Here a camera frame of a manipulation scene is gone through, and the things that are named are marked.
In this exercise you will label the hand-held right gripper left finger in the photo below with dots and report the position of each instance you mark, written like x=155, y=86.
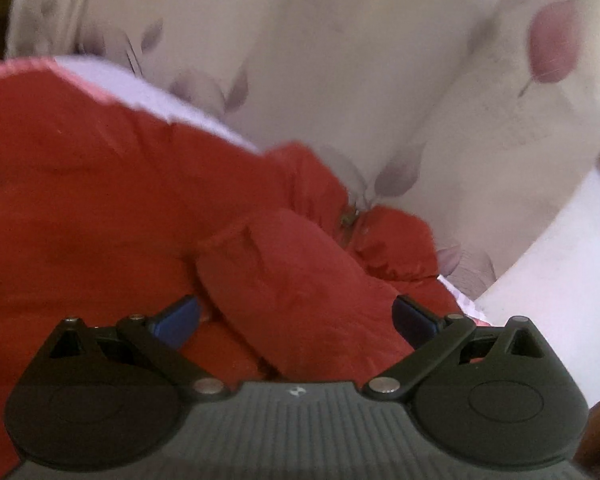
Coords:
x=176, y=321

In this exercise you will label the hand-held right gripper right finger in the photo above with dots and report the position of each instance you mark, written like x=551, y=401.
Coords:
x=411, y=321

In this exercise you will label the red puffer jacket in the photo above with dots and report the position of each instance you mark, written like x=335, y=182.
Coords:
x=80, y=200

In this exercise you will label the pink checked bed sheet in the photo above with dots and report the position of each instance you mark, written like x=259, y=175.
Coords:
x=130, y=91

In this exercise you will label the leaf print curtain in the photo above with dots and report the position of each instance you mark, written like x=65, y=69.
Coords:
x=330, y=70

